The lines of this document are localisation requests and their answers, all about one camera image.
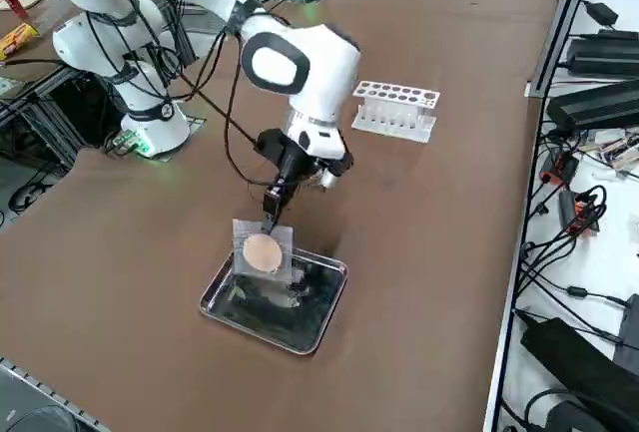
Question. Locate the white test tube rack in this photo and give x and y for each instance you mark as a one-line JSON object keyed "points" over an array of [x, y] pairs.
{"points": [[394, 95]]}

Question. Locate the aluminium frame post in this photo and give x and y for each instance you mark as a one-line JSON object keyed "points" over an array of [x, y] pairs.
{"points": [[563, 23]]}

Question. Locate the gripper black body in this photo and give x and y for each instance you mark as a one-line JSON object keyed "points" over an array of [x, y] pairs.
{"points": [[284, 152]]}

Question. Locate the large black power supply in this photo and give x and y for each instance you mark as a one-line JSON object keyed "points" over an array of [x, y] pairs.
{"points": [[564, 347], [594, 105], [604, 55]]}

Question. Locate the grey metal rail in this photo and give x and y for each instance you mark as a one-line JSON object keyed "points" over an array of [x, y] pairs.
{"points": [[30, 382]]}

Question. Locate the orange black connector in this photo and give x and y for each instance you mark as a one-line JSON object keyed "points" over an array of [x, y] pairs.
{"points": [[584, 217], [559, 167]]}

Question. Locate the small black power adapter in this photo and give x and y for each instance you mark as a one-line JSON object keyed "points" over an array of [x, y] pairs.
{"points": [[604, 13]]}

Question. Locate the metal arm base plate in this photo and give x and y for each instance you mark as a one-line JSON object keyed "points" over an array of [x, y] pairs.
{"points": [[194, 125]]}

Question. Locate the yellow snack packet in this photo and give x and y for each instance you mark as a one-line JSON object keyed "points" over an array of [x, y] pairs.
{"points": [[17, 40]]}

